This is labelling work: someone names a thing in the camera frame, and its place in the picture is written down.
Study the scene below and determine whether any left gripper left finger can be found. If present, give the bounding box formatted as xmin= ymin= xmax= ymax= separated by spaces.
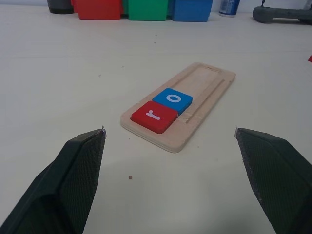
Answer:
xmin=0 ymin=126 xmax=107 ymax=234

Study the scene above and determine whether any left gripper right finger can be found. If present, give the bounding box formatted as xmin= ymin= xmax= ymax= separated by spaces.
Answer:
xmin=234 ymin=126 xmax=312 ymax=234

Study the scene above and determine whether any red letter tile r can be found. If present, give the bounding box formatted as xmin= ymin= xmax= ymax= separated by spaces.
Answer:
xmin=130 ymin=101 xmax=178 ymax=135

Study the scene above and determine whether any wooden letter tray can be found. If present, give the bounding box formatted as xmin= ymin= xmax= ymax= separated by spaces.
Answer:
xmin=120 ymin=62 xmax=236 ymax=154

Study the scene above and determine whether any blue letter tile o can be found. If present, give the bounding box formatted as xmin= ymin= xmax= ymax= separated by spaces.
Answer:
xmin=152 ymin=87 xmax=194 ymax=116

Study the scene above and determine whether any dark grey handheld controller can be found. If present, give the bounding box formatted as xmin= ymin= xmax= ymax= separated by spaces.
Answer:
xmin=252 ymin=0 xmax=312 ymax=25

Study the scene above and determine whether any blue drink can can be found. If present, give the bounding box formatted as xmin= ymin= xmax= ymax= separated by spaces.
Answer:
xmin=218 ymin=0 xmax=241 ymax=18

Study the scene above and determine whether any red plastic bin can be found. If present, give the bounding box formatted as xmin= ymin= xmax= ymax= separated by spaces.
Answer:
xmin=71 ymin=0 xmax=124 ymax=20

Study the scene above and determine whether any dark grey round bowl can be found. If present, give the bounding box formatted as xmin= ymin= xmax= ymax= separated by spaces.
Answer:
xmin=46 ymin=0 xmax=75 ymax=15

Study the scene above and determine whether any blue plastic bin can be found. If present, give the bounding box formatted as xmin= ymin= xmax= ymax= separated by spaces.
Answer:
xmin=170 ymin=0 xmax=214 ymax=23

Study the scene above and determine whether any green plastic bin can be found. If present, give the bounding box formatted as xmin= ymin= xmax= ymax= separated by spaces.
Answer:
xmin=121 ymin=0 xmax=172 ymax=21

